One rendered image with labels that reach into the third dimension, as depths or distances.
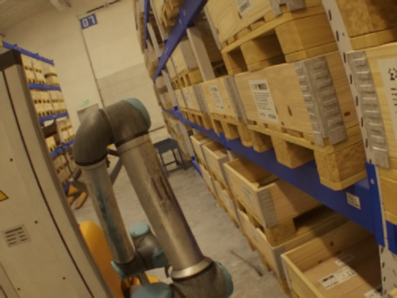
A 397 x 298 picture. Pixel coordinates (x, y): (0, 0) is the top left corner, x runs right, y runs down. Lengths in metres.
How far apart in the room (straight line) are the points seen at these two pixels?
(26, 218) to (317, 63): 0.80
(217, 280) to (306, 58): 0.72
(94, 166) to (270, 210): 1.03
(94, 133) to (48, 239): 0.36
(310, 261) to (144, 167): 1.13
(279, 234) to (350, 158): 1.06
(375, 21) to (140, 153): 0.79
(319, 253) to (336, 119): 1.15
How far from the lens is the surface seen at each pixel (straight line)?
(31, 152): 0.88
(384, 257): 0.98
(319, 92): 0.89
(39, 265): 0.97
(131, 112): 1.12
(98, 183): 1.16
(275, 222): 1.90
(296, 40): 0.89
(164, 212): 1.11
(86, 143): 1.09
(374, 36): 0.59
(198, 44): 2.59
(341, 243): 2.00
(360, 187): 0.94
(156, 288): 1.17
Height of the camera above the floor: 1.54
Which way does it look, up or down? 9 degrees down
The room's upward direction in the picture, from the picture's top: 19 degrees counter-clockwise
